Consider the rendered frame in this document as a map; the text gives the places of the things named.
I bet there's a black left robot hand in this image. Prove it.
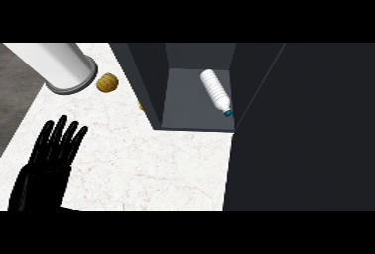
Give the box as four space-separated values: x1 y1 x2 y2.
6 114 91 212

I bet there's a dark grey cabinet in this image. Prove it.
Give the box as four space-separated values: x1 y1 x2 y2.
108 42 286 133

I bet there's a white plastic water bottle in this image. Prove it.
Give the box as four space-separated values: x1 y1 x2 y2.
199 68 235 118

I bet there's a dark grey cabinet door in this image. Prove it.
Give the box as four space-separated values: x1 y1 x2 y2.
223 42 375 212

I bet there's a brown round pastry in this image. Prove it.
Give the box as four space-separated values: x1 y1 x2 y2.
94 72 120 94

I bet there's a white cylindrical appliance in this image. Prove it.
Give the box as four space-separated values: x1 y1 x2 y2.
3 42 99 96

